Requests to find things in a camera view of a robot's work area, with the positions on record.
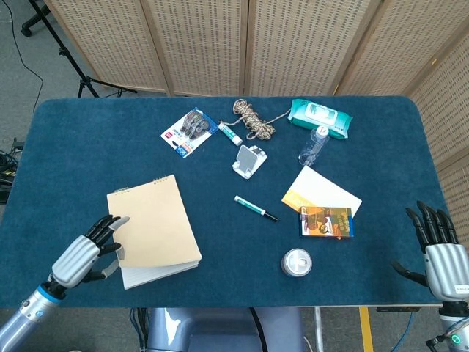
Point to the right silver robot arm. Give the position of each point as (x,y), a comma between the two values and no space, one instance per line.
(452,326)

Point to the orange blue snack box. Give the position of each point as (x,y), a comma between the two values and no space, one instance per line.
(326,221)

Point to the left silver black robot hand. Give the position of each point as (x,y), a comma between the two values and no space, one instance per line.
(75,260)

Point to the clear plastic water bottle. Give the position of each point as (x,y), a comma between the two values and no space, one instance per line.
(313,146)

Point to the black tripod stand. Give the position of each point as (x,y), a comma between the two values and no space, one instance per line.
(88,81)

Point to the green wet wipes pack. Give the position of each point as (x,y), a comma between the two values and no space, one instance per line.
(318,115)

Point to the silver table leg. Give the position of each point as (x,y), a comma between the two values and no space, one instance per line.
(318,330)

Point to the yellow and white booklet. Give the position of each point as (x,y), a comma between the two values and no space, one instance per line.
(322,187)

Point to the green marker with black cap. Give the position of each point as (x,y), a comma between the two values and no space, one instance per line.
(253,207)

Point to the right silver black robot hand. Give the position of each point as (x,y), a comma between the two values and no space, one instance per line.
(447,271)

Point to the woven wooden folding screen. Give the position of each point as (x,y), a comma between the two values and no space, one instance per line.
(205,44)

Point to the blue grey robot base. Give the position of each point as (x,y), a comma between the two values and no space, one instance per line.
(205,330)

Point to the tan spiral notebook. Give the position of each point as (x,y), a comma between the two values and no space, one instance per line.
(154,220)

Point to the black wheeled base leg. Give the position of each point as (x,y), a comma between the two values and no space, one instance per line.
(34,20)

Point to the white folding phone stand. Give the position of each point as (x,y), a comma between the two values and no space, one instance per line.
(247,159)

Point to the green white glue stick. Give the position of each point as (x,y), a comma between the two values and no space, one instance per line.
(230,133)

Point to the correction tape blister pack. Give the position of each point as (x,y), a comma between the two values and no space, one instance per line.
(187,128)

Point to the blue table cloth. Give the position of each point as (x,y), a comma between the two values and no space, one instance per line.
(238,242)

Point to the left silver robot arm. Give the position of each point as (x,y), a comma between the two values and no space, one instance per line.
(25,311)

